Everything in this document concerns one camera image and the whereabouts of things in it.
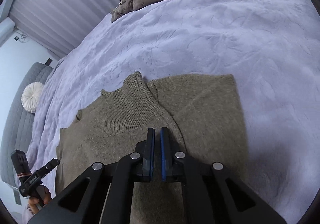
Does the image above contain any olive brown knit sweater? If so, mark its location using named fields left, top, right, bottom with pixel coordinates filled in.
left=55, top=71, right=251, bottom=224

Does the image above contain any person's left hand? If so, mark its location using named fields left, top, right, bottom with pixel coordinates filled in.
left=28, top=186, right=52, bottom=214

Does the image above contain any grey quilted headboard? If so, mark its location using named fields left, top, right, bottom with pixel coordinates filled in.
left=1, top=63, right=53, bottom=188

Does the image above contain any white round pleated cushion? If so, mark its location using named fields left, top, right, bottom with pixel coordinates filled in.
left=21, top=82, right=44, bottom=113

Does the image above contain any grey brown crumpled garment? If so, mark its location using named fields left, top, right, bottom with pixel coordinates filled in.
left=111, top=0, right=164, bottom=23

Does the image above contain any lavender plush bed blanket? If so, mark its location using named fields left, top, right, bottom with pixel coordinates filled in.
left=27, top=0, right=319, bottom=223

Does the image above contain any small wall socket with cable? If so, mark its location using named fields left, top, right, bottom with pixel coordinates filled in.
left=14, top=33, right=28, bottom=43

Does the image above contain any white window frame post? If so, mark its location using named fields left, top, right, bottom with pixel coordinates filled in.
left=0, top=17, right=15, bottom=46

